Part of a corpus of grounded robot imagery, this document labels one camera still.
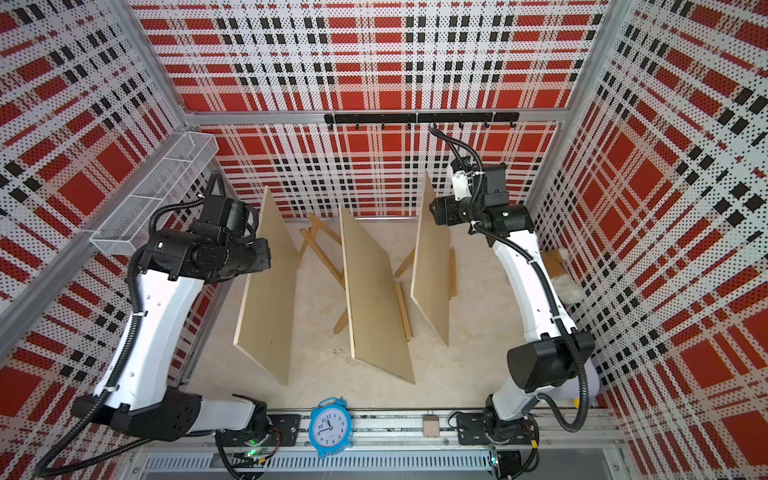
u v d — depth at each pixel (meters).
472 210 0.54
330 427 0.72
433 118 0.89
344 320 0.86
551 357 0.42
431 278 0.80
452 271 0.99
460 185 0.65
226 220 0.49
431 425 0.75
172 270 0.40
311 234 0.88
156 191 0.78
